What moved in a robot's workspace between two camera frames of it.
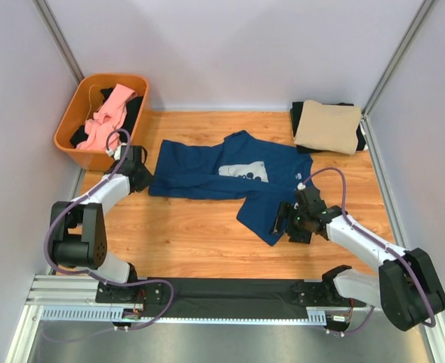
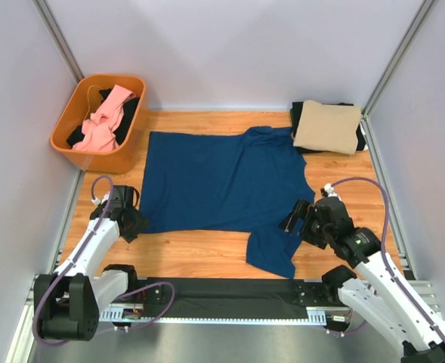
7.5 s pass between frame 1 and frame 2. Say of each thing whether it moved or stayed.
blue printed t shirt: moved
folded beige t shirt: stayed
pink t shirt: stayed
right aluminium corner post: stayed
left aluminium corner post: stayed
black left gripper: moved
